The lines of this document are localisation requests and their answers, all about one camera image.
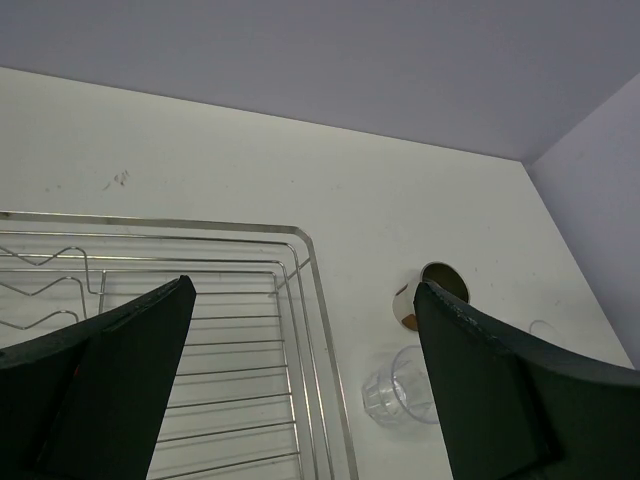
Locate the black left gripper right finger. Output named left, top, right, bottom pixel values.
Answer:
left=414, top=282, right=639, bottom=479

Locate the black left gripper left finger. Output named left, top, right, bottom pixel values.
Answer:
left=1, top=276, right=196, bottom=479

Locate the large clear glass tumbler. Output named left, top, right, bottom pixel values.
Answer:
left=361, top=345, right=439, bottom=429

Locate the brown and white paper cup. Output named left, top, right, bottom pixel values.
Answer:
left=392, top=262, right=470, bottom=332

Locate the metal wire dish rack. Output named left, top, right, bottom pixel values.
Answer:
left=1, top=211, right=358, bottom=479

